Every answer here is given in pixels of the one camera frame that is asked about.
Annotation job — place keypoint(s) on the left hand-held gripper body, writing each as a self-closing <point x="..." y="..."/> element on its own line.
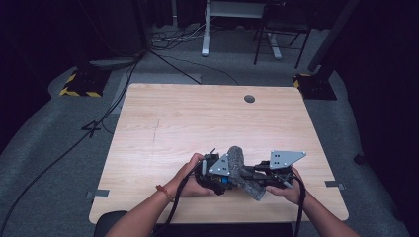
<point x="220" y="166"/>

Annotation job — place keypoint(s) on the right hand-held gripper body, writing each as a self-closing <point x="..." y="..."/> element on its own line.
<point x="285" y="158"/>

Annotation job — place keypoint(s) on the grey fluffy cloth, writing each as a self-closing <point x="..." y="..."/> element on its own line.
<point x="236" y="158"/>

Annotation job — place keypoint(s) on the person's left hand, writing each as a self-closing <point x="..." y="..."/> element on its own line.
<point x="184" y="184"/>

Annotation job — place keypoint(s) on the person's right hand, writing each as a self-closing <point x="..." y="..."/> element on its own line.
<point x="293" y="194"/>

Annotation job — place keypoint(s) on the grey tape strip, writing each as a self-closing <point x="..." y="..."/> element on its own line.
<point x="100" y="193"/>
<point x="334" y="184"/>

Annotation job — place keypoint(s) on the dark round table grommet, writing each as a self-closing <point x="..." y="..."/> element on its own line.
<point x="249" y="98"/>

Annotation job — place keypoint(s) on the small black floor object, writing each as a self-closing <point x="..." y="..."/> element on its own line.
<point x="359" y="159"/>

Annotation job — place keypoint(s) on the yellow-black striped stand base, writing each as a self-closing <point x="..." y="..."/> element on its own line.
<point x="316" y="87"/>
<point x="84" y="84"/>

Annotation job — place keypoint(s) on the person's dark-clothed legs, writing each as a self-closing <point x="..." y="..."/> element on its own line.
<point x="108" y="225"/>

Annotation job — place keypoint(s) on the black metal chair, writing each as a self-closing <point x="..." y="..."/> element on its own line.
<point x="283" y="28"/>

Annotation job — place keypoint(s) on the black slanted stand pole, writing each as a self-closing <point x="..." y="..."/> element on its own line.
<point x="332" y="33"/>

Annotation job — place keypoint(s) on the white desk frame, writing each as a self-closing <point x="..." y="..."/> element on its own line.
<point x="206" y="39"/>

